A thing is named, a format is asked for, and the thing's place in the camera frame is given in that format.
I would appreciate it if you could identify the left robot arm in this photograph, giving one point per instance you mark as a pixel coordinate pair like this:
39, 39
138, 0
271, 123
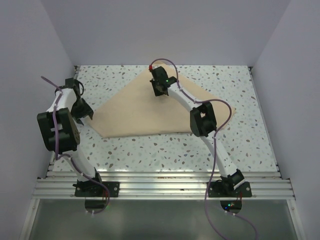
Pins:
58, 127

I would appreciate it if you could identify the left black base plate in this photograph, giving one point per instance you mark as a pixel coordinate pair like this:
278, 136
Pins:
88, 189

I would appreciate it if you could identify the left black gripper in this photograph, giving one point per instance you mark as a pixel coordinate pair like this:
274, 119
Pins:
87, 111

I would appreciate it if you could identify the aluminium frame rail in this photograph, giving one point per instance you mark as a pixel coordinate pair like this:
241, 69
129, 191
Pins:
163, 185

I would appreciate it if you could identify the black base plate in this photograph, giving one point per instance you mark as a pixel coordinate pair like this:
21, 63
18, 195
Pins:
88, 189
219, 189

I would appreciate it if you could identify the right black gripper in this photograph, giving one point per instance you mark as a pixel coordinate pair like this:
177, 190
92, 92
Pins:
157, 93

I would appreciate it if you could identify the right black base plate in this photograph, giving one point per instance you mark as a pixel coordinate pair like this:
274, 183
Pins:
219, 189

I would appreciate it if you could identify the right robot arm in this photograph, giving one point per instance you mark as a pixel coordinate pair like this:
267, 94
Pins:
203, 124

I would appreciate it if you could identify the beige cloth mat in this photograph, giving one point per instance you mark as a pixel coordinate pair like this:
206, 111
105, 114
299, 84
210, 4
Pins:
136, 111

